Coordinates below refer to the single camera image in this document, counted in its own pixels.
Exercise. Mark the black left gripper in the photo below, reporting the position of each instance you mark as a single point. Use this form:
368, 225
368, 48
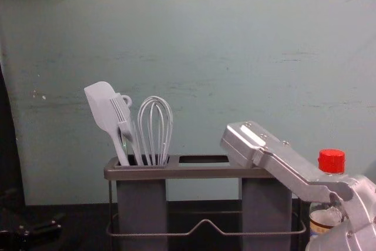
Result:
8, 240

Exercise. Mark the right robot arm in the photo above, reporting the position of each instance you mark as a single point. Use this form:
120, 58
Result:
293, 171

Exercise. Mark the black table cloth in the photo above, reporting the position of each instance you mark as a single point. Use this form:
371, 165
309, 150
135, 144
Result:
73, 227

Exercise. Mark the grey plastic utensil bin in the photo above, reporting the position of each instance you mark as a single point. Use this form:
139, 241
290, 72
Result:
264, 204
141, 204

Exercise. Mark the grey silicone spatula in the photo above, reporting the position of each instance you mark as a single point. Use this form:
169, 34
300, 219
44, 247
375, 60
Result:
100, 101

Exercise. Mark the grey slotted fork utensil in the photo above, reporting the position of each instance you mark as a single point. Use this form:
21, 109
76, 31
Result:
120, 110

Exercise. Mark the black rack with steel bars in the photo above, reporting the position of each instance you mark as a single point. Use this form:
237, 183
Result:
199, 171

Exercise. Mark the clear bottle with red cap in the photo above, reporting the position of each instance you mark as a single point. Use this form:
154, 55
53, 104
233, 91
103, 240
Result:
332, 161

